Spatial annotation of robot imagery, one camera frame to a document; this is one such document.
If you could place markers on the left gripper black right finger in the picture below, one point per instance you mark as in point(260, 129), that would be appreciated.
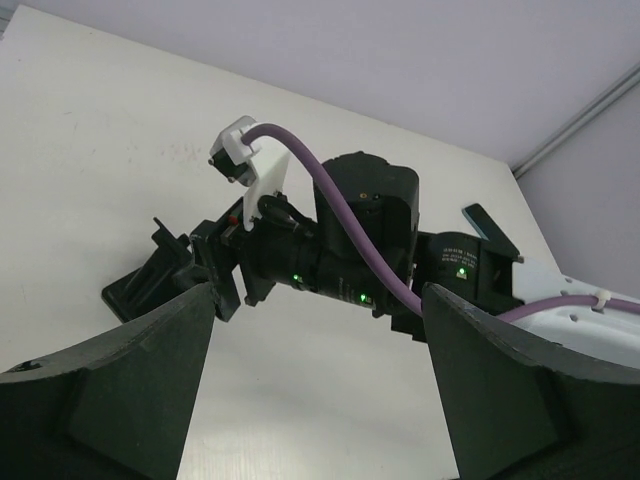
point(521, 407)

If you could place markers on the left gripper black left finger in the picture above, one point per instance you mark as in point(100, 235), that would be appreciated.
point(116, 406)

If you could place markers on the black folding phone stand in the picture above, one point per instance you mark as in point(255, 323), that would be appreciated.
point(151, 285)

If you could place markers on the right aluminium frame post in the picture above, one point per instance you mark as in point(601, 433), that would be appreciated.
point(579, 121)

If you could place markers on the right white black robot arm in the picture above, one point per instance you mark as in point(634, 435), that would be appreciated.
point(265, 238)

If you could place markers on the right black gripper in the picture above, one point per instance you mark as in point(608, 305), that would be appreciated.
point(225, 255)

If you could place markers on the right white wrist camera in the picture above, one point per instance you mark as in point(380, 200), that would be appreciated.
point(261, 167)

